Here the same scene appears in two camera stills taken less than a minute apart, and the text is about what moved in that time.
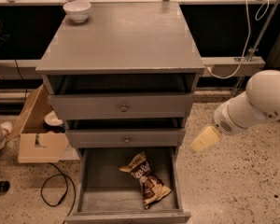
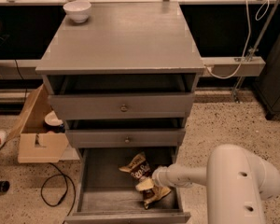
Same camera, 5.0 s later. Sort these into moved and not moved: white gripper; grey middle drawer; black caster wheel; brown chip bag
Moved: white gripper
Not moved: black caster wheel; grey middle drawer; brown chip bag
